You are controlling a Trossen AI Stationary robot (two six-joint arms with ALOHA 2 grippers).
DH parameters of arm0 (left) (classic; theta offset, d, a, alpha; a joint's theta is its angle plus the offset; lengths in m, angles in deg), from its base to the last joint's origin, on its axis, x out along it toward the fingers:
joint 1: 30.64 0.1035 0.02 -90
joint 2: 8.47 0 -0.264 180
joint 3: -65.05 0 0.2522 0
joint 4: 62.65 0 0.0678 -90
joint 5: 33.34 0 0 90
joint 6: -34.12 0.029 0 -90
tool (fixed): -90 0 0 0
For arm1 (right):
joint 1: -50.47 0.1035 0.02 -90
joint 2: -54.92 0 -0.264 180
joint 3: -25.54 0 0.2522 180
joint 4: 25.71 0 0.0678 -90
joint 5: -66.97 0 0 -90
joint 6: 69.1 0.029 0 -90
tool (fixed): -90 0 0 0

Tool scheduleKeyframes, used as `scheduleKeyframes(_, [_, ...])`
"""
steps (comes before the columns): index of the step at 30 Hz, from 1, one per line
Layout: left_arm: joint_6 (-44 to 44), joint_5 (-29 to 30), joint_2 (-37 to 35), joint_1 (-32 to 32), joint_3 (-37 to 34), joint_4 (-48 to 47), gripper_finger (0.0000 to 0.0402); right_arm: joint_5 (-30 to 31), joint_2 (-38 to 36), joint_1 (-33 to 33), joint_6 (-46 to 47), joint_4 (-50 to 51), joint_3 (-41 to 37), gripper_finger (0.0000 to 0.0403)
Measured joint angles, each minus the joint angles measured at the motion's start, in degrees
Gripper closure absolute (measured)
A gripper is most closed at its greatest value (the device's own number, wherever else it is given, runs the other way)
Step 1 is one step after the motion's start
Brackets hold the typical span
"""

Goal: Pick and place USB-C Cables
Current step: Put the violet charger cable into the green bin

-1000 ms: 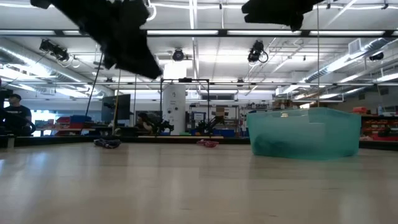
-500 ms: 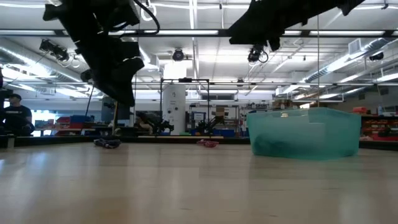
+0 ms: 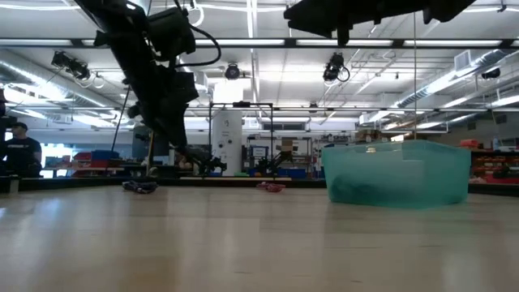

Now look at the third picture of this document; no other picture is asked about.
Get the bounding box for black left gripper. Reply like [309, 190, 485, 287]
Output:
[132, 67, 204, 165]

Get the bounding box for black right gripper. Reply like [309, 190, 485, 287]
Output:
[283, 0, 478, 47]

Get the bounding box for small dark blue object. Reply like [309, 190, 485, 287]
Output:
[121, 180, 160, 195]

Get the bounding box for pink braided USB-C cable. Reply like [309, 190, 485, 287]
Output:
[255, 182, 287, 193]

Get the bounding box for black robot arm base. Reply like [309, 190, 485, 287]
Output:
[0, 88, 18, 194]

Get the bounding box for white round column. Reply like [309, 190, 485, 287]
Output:
[211, 109, 243, 176]

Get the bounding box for black monitor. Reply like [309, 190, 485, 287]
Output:
[131, 125, 170, 161]

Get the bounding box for blue storage box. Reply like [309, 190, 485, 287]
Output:
[91, 149, 121, 161]

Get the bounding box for thin vertical pole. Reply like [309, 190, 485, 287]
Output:
[412, 11, 418, 141]

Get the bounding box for red storage boxes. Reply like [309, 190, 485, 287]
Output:
[71, 151, 122, 178]

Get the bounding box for person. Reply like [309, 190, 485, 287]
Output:
[3, 122, 44, 178]

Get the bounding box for translucent teal plastic bin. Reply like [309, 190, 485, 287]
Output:
[322, 140, 473, 210]

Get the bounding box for red shelf items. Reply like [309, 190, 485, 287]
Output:
[470, 152, 519, 186]

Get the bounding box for black overhead camera with cable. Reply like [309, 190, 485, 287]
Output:
[322, 52, 351, 84]

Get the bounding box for black table edge rail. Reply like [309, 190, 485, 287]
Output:
[0, 176, 328, 193]

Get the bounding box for thin black hanging cable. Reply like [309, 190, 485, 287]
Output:
[110, 83, 131, 153]

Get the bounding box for round black overhead camera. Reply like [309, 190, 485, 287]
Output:
[224, 62, 242, 81]

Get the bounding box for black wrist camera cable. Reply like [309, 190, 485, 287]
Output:
[173, 23, 223, 69]

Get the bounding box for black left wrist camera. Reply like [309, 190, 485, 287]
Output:
[147, 6, 197, 62]

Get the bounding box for white cable loop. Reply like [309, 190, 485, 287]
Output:
[188, 2, 205, 28]

